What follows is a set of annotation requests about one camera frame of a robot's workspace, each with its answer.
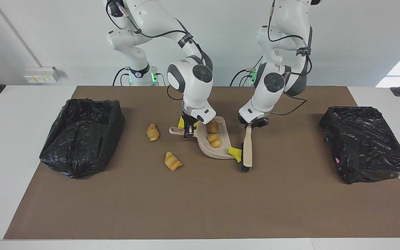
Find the striped toy croissant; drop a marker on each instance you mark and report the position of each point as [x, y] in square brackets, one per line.
[152, 132]
[173, 161]

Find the open black bag trash bin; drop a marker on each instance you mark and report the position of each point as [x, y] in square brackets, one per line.
[82, 139]

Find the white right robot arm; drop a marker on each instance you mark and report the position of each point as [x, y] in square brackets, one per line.
[193, 86]

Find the beige plastic dustpan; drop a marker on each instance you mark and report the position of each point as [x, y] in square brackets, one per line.
[217, 151]

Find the black bagged bin pink patch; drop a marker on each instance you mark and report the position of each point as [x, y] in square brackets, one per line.
[363, 142]

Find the pale bread piece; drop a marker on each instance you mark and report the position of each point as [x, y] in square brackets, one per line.
[214, 140]

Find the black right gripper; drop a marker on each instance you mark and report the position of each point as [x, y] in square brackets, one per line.
[189, 123]

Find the brown croquette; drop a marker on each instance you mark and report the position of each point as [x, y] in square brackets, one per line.
[213, 126]

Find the brown table mat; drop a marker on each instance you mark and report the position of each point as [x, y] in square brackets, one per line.
[186, 215]

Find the yellow sponge wedge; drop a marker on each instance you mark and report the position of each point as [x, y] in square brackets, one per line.
[234, 152]

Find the white wall socket box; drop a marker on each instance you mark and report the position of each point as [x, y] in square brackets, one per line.
[42, 74]

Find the beige hand brush black bristles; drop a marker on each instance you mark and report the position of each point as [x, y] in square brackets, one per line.
[248, 149]

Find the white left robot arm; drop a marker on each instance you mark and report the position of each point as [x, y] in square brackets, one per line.
[273, 83]

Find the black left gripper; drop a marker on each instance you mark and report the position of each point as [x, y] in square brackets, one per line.
[259, 122]

